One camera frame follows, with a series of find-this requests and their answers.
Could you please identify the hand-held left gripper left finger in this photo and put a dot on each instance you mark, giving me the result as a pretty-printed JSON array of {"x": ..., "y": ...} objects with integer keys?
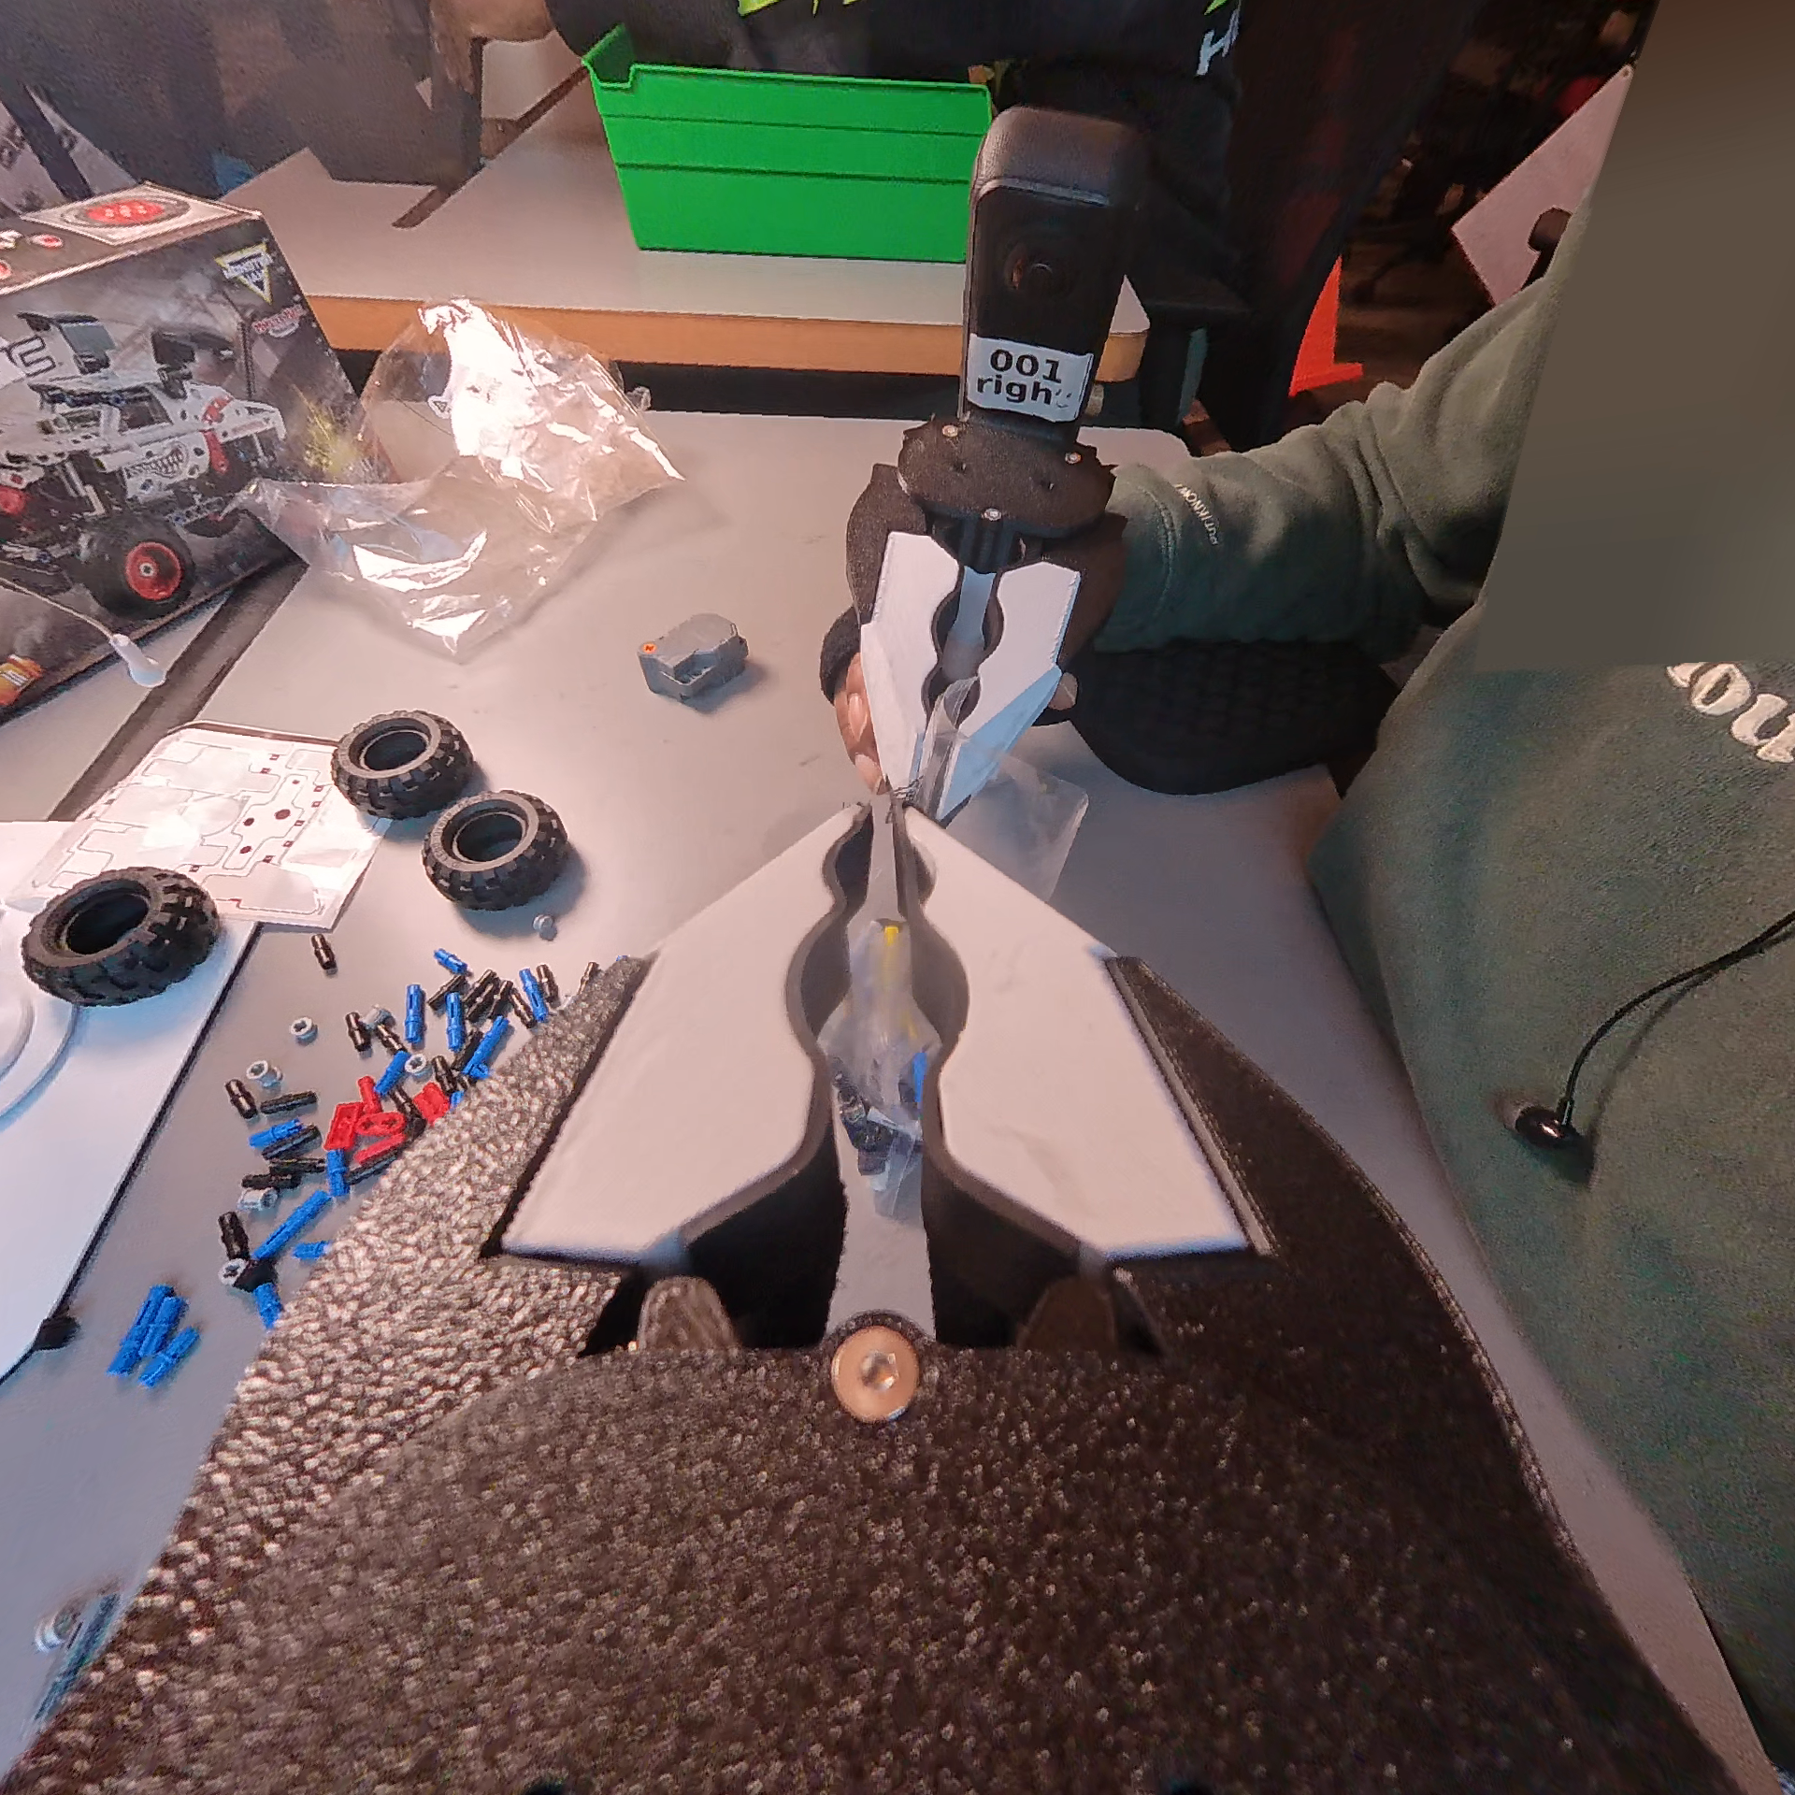
[{"x": 688, "y": 1095}]

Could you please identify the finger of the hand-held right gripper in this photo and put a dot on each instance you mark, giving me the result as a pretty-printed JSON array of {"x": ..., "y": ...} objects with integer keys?
[
  {"x": 913, "y": 630},
  {"x": 1015, "y": 661}
]

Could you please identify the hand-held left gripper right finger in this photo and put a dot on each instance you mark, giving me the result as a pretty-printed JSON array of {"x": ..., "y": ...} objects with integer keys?
[{"x": 1080, "y": 1110}]

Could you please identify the clear plastic bag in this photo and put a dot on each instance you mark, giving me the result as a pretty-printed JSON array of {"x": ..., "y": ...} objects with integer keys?
[{"x": 969, "y": 843}]

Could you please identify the black toy tire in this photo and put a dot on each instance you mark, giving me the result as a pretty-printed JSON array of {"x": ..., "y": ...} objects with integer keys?
[
  {"x": 448, "y": 863},
  {"x": 55, "y": 954},
  {"x": 359, "y": 780}
]

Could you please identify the pile of small toy parts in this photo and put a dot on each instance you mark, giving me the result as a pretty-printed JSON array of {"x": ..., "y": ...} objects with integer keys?
[{"x": 350, "y": 1110}]

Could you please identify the person's right forearm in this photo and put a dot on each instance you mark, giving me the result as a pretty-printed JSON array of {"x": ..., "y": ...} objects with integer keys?
[{"x": 1319, "y": 504}]

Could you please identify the grey desk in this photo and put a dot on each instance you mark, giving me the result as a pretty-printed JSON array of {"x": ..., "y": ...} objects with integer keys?
[{"x": 700, "y": 504}]

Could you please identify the person's right hand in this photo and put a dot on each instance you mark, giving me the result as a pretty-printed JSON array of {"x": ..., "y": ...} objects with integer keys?
[{"x": 862, "y": 735}]

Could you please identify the grey toy part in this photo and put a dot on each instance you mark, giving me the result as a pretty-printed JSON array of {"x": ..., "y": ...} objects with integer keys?
[{"x": 693, "y": 661}]

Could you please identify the black chair armrest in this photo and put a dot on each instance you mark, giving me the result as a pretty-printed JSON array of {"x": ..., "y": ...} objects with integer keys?
[{"x": 1236, "y": 716}]

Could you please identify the green plastic bin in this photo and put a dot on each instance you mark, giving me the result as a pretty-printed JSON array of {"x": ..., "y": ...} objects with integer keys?
[{"x": 799, "y": 155}]

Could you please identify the crumpled empty plastic bag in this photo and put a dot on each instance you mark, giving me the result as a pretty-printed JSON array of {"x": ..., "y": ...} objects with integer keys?
[{"x": 476, "y": 477}]

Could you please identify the white sticker sheet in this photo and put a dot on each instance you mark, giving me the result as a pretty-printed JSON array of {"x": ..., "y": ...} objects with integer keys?
[{"x": 239, "y": 843}]

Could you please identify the light wooden table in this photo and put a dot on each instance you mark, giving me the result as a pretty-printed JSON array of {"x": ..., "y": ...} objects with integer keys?
[{"x": 505, "y": 281}]

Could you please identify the white booklet stand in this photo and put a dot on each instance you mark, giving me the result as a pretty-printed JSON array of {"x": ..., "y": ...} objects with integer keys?
[{"x": 70, "y": 1122}]

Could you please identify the black toy set box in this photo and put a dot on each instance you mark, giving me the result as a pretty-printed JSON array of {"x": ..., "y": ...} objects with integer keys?
[{"x": 169, "y": 421}]

